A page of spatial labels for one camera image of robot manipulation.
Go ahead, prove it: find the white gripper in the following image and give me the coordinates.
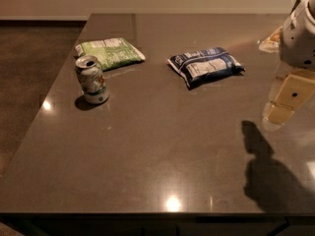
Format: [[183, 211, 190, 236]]
[[265, 0, 315, 125]]

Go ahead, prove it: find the blue chip bag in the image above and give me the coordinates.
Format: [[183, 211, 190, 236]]
[[167, 47, 245, 89]]

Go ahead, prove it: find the brown snack bag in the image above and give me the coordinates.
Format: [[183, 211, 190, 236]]
[[259, 27, 283, 53]]

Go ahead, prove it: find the green chip bag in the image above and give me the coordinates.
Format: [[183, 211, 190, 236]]
[[75, 37, 146, 71]]

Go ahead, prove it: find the green white 7up can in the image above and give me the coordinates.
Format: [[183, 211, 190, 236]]
[[75, 55, 108, 104]]

